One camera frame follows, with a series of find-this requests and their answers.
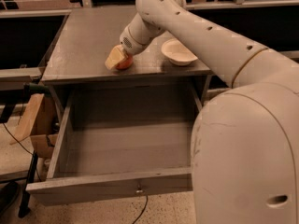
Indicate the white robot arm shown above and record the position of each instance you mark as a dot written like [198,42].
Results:
[245,141]

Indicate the white paper bowl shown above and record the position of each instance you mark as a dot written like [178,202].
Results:
[177,53]

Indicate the grey rail left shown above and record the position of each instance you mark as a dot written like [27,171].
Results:
[14,79]

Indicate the red apple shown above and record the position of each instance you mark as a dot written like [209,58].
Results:
[125,64]

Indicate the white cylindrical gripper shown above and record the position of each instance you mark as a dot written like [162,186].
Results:
[132,45]

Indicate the brown cardboard box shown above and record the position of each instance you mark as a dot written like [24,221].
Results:
[36,124]

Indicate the open grey top drawer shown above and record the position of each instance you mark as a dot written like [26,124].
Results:
[112,142]

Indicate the grey cabinet with counter top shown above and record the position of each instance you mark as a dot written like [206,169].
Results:
[87,38]

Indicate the black stand leg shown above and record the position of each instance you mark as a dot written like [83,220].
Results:
[24,209]

